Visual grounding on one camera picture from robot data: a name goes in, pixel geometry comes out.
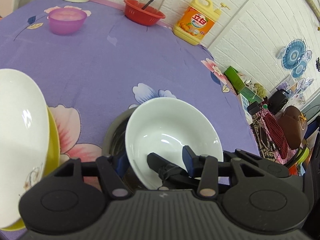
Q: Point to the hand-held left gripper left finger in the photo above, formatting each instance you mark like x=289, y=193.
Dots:
x=123, y=166

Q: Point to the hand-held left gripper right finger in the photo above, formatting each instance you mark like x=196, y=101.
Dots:
x=190, y=161

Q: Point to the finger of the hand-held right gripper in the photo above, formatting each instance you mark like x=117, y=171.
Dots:
x=165, y=163
x=265, y=166

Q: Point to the stainless steel bowl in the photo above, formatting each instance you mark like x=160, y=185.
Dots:
x=115, y=137

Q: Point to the white bowl red pattern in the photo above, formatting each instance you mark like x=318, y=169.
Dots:
x=170, y=125

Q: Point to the yellow plastic plate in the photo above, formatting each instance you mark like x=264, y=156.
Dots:
x=53, y=145

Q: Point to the white floral plate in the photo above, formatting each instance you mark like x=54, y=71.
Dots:
x=20, y=135

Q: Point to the dark red knitted cloth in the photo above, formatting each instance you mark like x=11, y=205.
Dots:
x=276, y=135

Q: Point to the brown bag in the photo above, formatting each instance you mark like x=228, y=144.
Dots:
x=292, y=127

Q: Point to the black power adapter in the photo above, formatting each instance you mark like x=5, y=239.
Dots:
x=254, y=108

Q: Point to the black speaker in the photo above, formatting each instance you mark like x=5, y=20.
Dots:
x=278, y=102

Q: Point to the green cardboard box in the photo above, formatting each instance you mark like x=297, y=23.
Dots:
x=237, y=81

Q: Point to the purple floral tablecloth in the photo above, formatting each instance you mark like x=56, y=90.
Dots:
x=120, y=67

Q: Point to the yellow detergent bottle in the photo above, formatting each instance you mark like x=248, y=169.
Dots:
x=195, y=22

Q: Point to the red plastic basket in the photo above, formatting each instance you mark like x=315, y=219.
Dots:
x=140, y=13

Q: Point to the purple plastic bowl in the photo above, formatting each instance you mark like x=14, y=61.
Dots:
x=66, y=21

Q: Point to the pale wall picture card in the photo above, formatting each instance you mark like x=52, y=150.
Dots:
x=283, y=87

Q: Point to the blue fan wall decoration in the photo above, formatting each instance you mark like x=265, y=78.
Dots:
x=295, y=57

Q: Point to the black wall hook rack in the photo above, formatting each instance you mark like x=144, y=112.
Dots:
x=318, y=64

